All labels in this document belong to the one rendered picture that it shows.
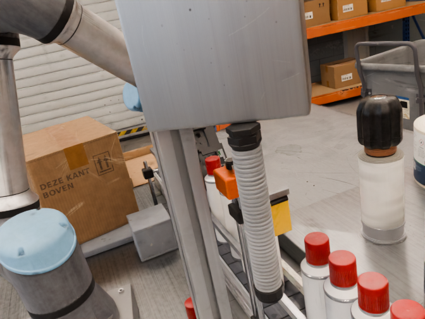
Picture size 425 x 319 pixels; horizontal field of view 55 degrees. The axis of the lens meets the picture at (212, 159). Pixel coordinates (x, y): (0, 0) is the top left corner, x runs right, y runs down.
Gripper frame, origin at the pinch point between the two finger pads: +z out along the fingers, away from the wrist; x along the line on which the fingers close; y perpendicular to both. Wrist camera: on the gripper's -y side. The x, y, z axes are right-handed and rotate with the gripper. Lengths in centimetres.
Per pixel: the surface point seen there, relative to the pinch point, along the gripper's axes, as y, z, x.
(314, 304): -1.6, 18.3, -43.3
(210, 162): -0.6, -8.4, -14.9
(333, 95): 246, -76, 288
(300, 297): 3.4, 21.3, -26.1
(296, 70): -5, -8, -66
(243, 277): -2.8, 15.8, -16.6
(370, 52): 358, -126, 338
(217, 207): -1.3, 1.0, -10.2
